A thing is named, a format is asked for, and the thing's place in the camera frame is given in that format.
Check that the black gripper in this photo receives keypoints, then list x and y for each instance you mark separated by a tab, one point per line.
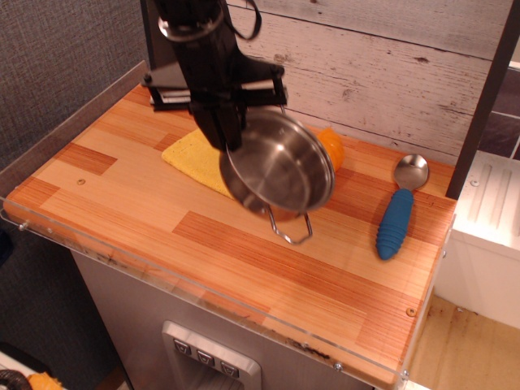
211	77

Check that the silver steel pot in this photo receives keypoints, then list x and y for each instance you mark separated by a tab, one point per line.
281	172

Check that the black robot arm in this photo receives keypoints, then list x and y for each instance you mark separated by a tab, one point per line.
194	14

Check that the yellow folded cloth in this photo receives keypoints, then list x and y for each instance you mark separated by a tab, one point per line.
195	157

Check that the clear acrylic left guard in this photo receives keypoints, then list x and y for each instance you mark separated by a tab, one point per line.
36	156

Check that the clear acrylic guard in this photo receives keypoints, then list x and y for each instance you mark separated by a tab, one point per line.
347	309
36	156

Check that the orange plastic pepper half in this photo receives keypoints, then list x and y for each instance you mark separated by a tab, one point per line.
332	143

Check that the clear acrylic front guard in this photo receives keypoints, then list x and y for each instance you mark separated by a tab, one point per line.
347	309

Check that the silver toy fridge cabinet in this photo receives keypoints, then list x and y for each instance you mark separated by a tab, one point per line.
133	311

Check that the ice dispenser button panel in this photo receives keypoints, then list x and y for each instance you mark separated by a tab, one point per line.
198	362

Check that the orange toy at corner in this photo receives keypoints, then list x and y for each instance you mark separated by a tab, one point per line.
42	381

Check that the dark object at corner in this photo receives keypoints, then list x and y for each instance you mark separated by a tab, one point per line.
14	380

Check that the dark left vertical post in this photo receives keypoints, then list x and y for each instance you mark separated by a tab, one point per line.
159	49

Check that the dark vertical post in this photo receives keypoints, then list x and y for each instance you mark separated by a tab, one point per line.
491	88
159	49

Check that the blue handled metal spoon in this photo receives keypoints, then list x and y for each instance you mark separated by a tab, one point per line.
410	173

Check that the dark right vertical post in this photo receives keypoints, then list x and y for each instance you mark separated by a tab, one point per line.
491	88

